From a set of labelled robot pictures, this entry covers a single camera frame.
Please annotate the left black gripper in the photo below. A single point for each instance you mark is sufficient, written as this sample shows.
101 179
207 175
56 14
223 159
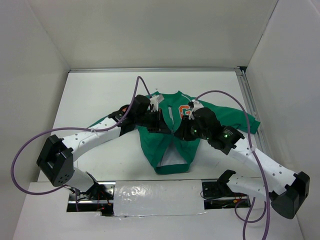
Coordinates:
159 125

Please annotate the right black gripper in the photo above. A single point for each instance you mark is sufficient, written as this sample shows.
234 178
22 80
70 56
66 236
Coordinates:
182 132

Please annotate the green jacket with white lining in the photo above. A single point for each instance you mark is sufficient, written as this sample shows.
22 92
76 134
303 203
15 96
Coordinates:
170 155

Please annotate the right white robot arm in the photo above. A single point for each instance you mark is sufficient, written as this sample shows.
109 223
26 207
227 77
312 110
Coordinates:
285 189

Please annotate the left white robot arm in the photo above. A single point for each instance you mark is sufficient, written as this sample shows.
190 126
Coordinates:
57 157

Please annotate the white taped cover plate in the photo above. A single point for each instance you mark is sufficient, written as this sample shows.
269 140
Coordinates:
158 198

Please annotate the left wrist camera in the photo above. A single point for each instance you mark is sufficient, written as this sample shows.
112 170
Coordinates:
155 101

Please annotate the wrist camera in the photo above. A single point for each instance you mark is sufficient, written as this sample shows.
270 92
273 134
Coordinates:
155 101
194 105

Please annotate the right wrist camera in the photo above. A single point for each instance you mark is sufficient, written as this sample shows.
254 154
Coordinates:
194 105

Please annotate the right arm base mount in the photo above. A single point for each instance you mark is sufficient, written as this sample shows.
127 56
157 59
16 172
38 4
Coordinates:
217 195

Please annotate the aluminium frame rail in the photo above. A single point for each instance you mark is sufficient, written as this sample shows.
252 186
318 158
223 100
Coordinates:
252 109

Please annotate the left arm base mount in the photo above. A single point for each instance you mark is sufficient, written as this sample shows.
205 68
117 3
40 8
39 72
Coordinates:
99 199

